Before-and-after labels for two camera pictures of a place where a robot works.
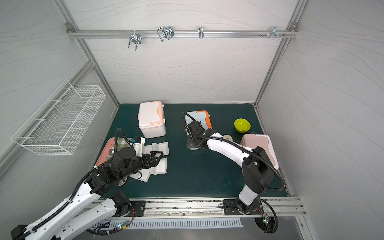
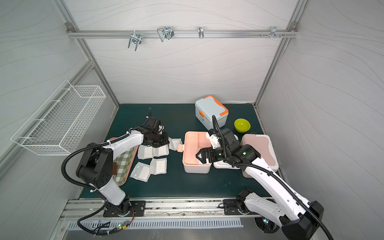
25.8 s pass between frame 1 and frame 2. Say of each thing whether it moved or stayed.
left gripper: moved
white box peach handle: moved
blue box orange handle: moved
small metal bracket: stayed
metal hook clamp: stayed
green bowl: stayed
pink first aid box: stayed
